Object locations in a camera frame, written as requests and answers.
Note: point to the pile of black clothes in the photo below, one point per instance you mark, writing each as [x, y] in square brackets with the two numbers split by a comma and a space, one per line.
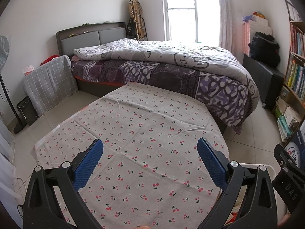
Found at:
[264, 50]

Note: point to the grey plastic cover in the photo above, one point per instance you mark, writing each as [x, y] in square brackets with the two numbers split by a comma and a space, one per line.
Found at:
[4, 50]

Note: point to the wooden bookshelf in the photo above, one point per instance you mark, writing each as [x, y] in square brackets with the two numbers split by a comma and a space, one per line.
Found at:
[293, 93]

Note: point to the black floor stand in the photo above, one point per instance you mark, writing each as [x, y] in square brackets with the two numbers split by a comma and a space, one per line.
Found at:
[18, 127]

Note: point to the floor stack of books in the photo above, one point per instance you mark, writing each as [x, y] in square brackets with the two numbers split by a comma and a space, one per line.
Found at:
[284, 124]

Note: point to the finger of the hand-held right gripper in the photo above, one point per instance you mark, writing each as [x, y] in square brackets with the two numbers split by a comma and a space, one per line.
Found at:
[286, 158]

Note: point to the pink white cabinet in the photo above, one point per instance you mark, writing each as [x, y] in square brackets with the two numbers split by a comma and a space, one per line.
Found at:
[258, 25]

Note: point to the white cloth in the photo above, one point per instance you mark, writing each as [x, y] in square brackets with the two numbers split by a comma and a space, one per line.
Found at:
[4, 157]

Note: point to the white sheer curtain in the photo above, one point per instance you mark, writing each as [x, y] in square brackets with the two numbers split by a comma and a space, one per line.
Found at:
[225, 16]

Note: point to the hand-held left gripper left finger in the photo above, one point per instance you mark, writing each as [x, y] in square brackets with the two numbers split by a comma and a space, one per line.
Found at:
[88, 164]

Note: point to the row of upright books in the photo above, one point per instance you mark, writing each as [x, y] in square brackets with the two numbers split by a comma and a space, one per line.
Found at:
[296, 76]
[297, 40]

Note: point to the black storage bench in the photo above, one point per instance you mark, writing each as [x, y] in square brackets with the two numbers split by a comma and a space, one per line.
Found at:
[264, 81]

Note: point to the dark bed with grey headboard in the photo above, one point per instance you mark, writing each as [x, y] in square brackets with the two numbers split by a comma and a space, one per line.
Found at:
[81, 39]

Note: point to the small black appliance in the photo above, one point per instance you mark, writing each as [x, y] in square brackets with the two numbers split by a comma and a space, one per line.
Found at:
[25, 109]

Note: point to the colourful ball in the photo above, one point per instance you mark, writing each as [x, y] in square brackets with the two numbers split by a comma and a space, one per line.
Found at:
[258, 14]

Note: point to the purple cloth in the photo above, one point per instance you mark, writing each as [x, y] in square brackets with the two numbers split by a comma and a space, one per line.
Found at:
[246, 18]

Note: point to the grey cartoon print quilt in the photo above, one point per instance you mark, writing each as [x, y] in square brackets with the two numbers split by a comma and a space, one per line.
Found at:
[154, 50]

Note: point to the plaid coat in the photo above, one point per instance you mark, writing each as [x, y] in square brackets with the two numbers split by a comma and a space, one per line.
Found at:
[137, 12]

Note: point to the red cloth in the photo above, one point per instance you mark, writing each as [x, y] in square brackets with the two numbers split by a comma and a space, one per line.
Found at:
[50, 59]

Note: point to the cherry print tablecloth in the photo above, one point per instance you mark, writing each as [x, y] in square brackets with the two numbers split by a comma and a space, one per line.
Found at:
[147, 128]

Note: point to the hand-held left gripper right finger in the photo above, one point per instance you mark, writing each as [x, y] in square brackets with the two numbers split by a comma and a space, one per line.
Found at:
[212, 164]

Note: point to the black bag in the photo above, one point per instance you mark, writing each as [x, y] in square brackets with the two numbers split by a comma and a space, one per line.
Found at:
[130, 28]

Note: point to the grey checked cushion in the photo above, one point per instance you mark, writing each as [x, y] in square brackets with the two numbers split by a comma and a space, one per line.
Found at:
[47, 83]

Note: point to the pink tissue pack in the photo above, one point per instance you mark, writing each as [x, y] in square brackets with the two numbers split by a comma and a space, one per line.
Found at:
[28, 69]

